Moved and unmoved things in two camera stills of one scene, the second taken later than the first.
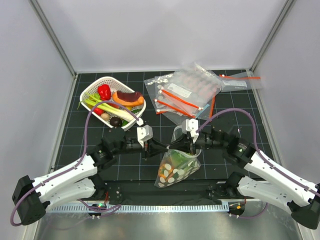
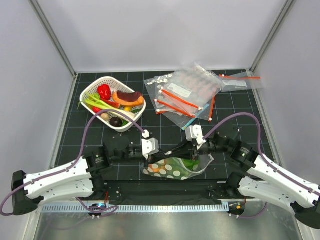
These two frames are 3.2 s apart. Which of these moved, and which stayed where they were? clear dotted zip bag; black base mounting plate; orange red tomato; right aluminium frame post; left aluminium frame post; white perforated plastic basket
Moved: orange red tomato; clear dotted zip bag
Stayed: black base mounting plate; left aluminium frame post; white perforated plastic basket; right aluminium frame post
